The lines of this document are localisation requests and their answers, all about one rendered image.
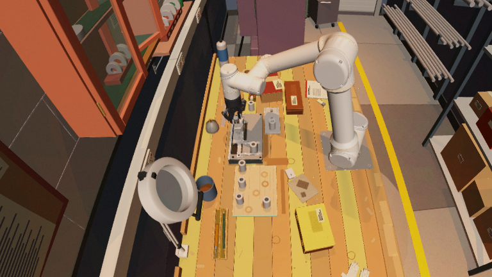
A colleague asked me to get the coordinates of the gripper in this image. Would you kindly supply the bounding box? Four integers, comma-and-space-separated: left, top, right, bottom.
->
222, 97, 247, 122

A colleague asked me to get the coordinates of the grey caliper base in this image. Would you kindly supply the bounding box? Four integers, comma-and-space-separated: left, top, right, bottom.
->
227, 113, 265, 164

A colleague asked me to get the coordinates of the small grey tray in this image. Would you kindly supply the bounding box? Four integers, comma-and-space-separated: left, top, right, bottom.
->
263, 106, 282, 136

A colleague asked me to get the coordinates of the cream tray with orange rings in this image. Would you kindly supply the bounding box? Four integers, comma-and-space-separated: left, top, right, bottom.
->
231, 164, 279, 218

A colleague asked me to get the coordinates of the red box with label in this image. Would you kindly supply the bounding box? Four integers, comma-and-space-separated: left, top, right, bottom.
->
260, 78, 285, 104

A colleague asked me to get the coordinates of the blue white spray can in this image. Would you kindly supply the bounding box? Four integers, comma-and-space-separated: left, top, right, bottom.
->
215, 39, 230, 67

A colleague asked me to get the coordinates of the brown wooden box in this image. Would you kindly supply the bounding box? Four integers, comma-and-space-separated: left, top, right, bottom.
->
283, 80, 305, 116

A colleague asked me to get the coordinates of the blue mug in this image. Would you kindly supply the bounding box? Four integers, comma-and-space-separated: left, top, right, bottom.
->
195, 174, 218, 203

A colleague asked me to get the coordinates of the white paper sheet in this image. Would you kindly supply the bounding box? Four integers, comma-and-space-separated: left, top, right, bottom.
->
304, 79, 329, 101

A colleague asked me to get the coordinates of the white magnifier lamp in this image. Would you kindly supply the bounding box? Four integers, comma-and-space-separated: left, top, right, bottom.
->
136, 155, 204, 259

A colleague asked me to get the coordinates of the tan cardboard sheet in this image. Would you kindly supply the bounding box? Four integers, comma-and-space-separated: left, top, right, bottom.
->
287, 173, 320, 205

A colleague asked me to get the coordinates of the wide purple cabinet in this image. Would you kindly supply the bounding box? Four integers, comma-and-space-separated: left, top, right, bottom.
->
254, 0, 308, 56

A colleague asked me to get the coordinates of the tall purple cabinet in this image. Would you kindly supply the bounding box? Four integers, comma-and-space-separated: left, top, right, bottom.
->
234, 0, 258, 39

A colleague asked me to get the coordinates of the yellow box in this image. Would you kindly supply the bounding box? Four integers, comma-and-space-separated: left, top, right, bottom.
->
294, 203, 336, 255

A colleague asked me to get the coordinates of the yellow tool case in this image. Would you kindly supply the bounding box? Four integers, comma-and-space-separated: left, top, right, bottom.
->
212, 207, 229, 260

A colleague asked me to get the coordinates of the dark brown trolley box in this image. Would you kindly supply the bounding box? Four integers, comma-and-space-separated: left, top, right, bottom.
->
307, 0, 341, 29

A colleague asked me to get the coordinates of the dark rack with grey bars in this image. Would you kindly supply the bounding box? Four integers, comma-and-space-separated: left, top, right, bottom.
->
379, 0, 492, 148

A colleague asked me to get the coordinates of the brown cardboard box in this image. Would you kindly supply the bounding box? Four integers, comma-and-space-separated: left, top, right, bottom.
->
471, 207, 492, 249
460, 169, 492, 219
469, 91, 492, 120
439, 122, 488, 193

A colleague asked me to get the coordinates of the dark framed notice board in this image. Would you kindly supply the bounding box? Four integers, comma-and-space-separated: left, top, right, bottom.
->
0, 140, 70, 277

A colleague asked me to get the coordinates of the white shelf unit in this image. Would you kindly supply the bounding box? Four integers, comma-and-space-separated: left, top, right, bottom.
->
428, 96, 492, 276

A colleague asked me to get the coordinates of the dark red box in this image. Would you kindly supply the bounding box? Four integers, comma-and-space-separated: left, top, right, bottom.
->
475, 106, 492, 149

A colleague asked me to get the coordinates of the long wall trunking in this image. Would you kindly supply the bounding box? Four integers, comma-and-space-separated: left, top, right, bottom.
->
99, 0, 221, 277

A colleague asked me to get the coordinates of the orange wall shelf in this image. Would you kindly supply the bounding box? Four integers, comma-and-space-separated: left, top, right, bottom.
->
151, 1, 193, 57

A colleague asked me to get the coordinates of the green handled tool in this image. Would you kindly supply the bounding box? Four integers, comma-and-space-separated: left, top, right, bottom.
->
220, 210, 227, 255

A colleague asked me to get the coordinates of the grey base plate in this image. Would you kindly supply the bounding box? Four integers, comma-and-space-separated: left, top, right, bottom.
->
319, 130, 375, 172

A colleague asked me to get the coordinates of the orange wall cabinet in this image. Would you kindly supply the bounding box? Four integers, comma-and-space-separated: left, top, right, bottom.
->
0, 0, 163, 140

